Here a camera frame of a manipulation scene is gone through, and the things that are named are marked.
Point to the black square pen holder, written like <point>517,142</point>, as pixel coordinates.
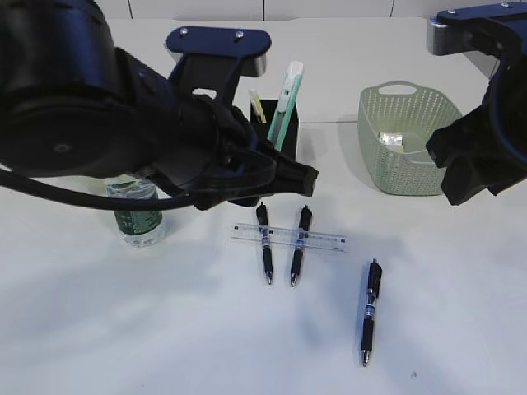
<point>289,145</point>

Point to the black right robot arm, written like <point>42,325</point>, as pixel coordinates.
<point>498,30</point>

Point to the clear plastic ruler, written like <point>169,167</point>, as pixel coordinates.
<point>293,237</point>

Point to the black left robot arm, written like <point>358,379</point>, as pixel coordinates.
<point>85,123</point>

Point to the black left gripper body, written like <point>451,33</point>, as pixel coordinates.
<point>214,155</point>

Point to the green plastic woven basket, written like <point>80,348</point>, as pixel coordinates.
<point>414,111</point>

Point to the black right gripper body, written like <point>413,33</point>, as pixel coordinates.
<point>472,159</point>

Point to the black pen of pair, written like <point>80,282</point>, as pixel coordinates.
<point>304,227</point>
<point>262,218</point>

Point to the green utility knife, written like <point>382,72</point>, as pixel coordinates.
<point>285,104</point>

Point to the black pen left of pair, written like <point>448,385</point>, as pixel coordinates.
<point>262,218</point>

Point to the black pen lower right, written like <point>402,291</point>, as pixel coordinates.
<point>368,324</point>

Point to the black pen right of pair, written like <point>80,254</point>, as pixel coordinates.
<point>304,227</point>

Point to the yellow white waste paper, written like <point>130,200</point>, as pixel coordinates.
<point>392,141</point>

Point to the yellow utility knife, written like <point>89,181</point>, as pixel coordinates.
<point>257,106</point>

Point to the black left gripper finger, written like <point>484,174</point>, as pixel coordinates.
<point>290,176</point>

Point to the clear plastic water bottle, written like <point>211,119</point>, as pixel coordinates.
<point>138,228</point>

